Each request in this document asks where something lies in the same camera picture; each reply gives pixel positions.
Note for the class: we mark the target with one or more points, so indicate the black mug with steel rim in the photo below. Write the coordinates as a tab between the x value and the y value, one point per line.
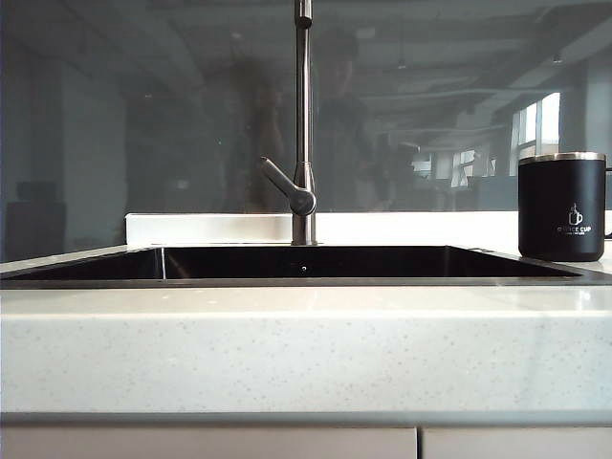
561	201

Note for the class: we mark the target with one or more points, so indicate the white counter upstand ledge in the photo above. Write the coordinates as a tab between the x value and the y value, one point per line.
406	227

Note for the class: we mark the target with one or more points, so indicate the stainless steel faucet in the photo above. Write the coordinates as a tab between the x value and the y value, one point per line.
304	95

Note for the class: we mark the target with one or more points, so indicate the narrow beige cabinet door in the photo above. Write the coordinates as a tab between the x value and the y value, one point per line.
516	444

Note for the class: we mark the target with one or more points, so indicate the wide beige cabinet door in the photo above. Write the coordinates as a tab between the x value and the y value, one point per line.
191	444

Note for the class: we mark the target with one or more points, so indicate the black rectangular sink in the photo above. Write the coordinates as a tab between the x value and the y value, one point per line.
334	263

